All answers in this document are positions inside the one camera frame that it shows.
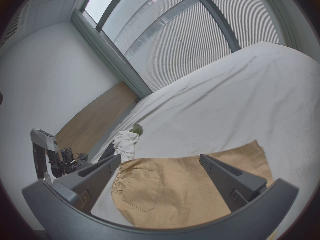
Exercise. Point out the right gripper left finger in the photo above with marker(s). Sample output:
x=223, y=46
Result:
x=85, y=186

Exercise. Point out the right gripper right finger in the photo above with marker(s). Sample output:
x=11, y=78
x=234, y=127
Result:
x=232, y=186

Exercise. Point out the tan shorts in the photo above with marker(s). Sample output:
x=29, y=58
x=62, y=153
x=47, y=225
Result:
x=175, y=184

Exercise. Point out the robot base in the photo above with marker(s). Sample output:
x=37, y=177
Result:
x=48, y=177

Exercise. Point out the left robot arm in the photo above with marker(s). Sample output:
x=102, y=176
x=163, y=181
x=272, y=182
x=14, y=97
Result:
x=40, y=164

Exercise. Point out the bed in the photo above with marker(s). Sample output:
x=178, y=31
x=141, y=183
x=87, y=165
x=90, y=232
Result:
x=225, y=96

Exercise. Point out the black garment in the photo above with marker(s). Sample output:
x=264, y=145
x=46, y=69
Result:
x=107, y=154

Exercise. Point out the white garment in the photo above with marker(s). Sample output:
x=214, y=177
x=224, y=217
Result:
x=126, y=146

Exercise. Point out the olive green garment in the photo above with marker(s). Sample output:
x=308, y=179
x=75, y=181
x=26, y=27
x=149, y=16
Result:
x=137, y=129

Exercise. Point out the grey-green curtain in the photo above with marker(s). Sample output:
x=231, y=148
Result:
x=287, y=14
x=112, y=56

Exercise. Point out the window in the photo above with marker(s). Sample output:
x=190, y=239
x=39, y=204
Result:
x=187, y=34

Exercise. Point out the white air vent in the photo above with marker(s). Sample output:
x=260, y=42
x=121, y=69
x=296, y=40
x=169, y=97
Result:
x=15, y=26

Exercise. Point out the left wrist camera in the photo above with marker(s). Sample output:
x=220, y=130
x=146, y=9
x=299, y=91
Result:
x=83, y=157

